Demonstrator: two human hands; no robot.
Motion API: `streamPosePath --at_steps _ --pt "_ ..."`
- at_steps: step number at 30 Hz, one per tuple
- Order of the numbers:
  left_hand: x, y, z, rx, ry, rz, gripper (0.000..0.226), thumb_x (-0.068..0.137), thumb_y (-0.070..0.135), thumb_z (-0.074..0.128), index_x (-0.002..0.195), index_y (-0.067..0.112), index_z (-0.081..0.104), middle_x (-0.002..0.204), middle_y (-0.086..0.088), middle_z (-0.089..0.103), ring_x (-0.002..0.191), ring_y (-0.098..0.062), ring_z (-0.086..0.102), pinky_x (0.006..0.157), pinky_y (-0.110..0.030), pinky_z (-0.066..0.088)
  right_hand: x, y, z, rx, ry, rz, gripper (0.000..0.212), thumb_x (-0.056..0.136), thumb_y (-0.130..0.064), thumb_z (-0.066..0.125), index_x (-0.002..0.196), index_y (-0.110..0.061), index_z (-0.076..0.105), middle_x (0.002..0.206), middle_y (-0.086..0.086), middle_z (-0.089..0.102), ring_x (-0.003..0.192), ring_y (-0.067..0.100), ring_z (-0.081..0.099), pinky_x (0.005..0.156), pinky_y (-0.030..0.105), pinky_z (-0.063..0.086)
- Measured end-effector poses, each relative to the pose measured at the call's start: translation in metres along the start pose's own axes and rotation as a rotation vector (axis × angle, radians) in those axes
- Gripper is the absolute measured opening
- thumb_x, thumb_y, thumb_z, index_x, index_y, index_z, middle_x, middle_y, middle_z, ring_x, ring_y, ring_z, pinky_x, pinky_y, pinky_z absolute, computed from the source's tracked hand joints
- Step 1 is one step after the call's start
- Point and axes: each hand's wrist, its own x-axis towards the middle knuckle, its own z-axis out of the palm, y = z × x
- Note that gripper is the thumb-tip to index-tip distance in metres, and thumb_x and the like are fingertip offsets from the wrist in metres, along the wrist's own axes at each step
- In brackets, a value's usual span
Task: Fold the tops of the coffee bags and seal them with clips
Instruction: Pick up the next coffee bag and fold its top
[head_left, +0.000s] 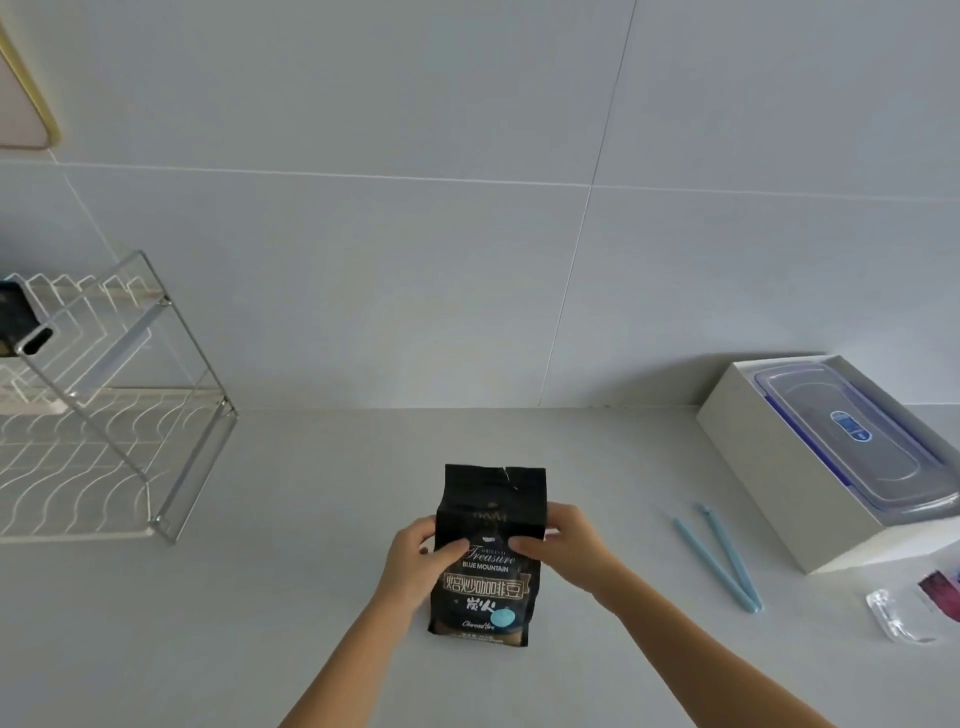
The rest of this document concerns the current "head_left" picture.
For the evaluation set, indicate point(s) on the person's left hand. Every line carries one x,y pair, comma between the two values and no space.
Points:
409,559

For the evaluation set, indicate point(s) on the person's right hand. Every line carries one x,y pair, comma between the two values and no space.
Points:
574,544

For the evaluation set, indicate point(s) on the person's left thumb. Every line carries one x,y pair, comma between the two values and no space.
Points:
448,553

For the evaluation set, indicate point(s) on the person's right thumb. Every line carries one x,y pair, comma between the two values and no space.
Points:
529,545

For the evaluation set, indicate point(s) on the black coffee bean bag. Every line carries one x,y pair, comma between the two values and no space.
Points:
487,577

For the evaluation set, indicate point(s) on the person's right forearm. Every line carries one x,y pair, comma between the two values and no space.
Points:
686,649

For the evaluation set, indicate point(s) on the person's left forearm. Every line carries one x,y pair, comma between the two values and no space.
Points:
352,660

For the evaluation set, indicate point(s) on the light blue bag sealing clip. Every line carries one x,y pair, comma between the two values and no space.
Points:
720,555

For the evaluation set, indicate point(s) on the white cardboard box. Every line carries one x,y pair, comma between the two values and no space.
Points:
780,465

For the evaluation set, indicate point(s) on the clear blue-rimmed plastic container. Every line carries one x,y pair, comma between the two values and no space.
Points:
847,435

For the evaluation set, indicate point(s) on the clear plastic wrapper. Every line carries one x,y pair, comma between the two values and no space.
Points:
911,604

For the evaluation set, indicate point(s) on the dark smartphone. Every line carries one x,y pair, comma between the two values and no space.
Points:
19,319

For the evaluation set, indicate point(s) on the gold-framed board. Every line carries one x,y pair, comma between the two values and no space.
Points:
19,90

